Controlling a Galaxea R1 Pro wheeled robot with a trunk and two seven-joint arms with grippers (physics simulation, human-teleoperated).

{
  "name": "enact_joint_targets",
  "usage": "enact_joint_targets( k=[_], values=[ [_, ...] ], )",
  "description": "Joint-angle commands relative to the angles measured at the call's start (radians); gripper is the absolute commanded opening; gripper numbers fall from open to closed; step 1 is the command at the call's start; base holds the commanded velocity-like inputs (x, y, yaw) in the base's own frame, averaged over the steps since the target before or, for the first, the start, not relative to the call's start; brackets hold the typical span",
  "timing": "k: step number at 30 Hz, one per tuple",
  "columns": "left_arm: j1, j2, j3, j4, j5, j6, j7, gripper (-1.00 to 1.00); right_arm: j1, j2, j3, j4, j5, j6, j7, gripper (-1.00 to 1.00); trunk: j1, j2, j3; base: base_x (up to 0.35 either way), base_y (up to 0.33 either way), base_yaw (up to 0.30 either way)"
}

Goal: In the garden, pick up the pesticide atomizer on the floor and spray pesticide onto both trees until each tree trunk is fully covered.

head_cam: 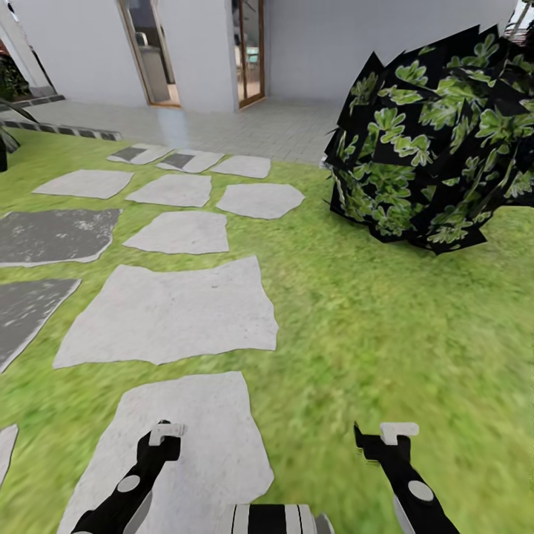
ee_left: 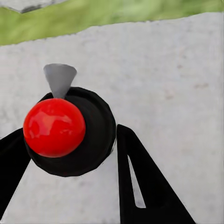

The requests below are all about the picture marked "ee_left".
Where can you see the pesticide atomizer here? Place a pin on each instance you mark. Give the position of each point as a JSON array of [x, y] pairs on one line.
[[71, 130]]

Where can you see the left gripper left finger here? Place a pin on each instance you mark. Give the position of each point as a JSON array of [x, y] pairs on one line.
[[14, 160]]

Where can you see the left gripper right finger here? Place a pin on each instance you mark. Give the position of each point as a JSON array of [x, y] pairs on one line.
[[163, 206]]

